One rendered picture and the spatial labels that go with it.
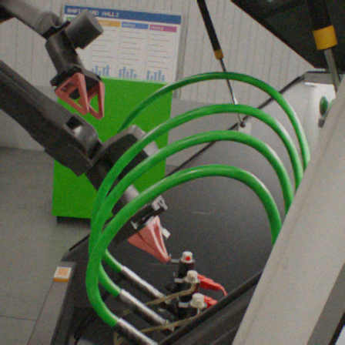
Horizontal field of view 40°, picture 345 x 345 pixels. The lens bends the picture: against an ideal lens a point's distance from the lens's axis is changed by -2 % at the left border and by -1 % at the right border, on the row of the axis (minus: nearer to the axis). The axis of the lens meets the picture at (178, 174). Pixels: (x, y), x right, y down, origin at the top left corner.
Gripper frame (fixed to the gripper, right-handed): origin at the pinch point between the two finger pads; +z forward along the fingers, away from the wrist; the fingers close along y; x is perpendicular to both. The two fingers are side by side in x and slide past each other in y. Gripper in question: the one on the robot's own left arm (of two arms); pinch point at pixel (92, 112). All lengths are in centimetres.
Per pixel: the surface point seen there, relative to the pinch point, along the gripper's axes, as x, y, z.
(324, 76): -40.2, 16.5, 16.8
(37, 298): 163, 145, -18
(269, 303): -25, -36, 49
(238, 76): -28.6, -1.4, 14.0
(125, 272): -0.1, -14.5, 34.8
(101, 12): 149, 465, -419
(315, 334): -30, -44, 52
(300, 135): -31.4, 2.7, 27.7
